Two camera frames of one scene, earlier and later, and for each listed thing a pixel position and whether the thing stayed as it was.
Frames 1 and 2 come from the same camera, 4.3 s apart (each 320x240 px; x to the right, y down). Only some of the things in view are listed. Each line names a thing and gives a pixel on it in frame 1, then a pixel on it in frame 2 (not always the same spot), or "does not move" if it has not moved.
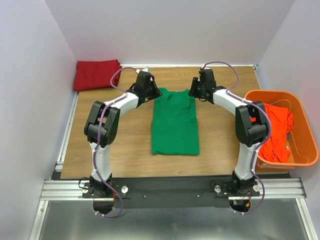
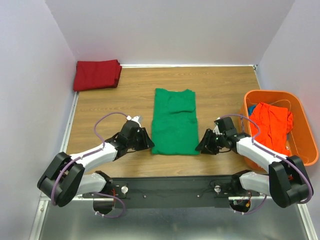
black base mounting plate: x=168 y=193 does not move
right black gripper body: x=200 y=93 to x=216 y=142
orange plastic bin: x=302 y=143 does not move
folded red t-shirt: x=91 y=74 does not move
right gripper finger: x=193 y=91 to x=203 y=145
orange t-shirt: x=276 y=148 does not move
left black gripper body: x=151 y=92 to x=140 y=141
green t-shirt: x=175 y=130 does not move
